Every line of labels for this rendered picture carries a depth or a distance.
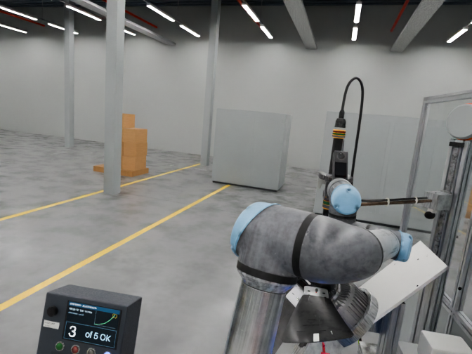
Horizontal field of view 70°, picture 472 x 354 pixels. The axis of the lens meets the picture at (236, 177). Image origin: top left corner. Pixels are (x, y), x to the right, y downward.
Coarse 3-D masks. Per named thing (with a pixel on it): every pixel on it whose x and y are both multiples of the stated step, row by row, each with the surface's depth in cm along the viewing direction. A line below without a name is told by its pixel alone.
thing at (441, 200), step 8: (424, 192) 150; (432, 192) 147; (440, 192) 149; (448, 192) 149; (432, 200) 146; (440, 200) 144; (448, 200) 147; (432, 208) 146; (440, 208) 146; (448, 208) 148
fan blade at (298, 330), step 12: (300, 300) 123; (312, 300) 122; (324, 300) 122; (300, 312) 117; (312, 312) 116; (324, 312) 116; (336, 312) 116; (288, 324) 114; (300, 324) 112; (312, 324) 110; (324, 324) 110; (336, 324) 109; (288, 336) 109; (300, 336) 107; (312, 336) 106; (324, 336) 105; (336, 336) 103; (348, 336) 103
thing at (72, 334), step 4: (68, 324) 98; (72, 324) 98; (76, 324) 98; (80, 324) 98; (68, 328) 98; (72, 328) 98; (76, 328) 98; (80, 328) 98; (64, 332) 98; (68, 332) 98; (72, 332) 98; (76, 332) 98; (64, 336) 98; (68, 336) 98; (72, 336) 98; (76, 336) 98; (76, 340) 97
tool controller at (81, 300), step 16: (64, 288) 105; (80, 288) 108; (48, 304) 100; (64, 304) 99; (80, 304) 98; (96, 304) 98; (112, 304) 97; (128, 304) 98; (48, 320) 99; (64, 320) 99; (80, 320) 98; (96, 320) 97; (112, 320) 97; (128, 320) 98; (48, 336) 99; (80, 336) 97; (96, 336) 97; (112, 336) 96; (128, 336) 99; (48, 352) 98; (64, 352) 98; (80, 352) 97; (96, 352) 96; (112, 352) 96; (128, 352) 101
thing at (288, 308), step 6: (288, 300) 137; (282, 306) 137; (288, 306) 136; (294, 306) 135; (282, 312) 135; (288, 312) 134; (282, 318) 134; (288, 318) 133; (282, 324) 133; (282, 330) 131; (276, 336) 131; (276, 342) 130; (282, 342) 129; (276, 348) 128
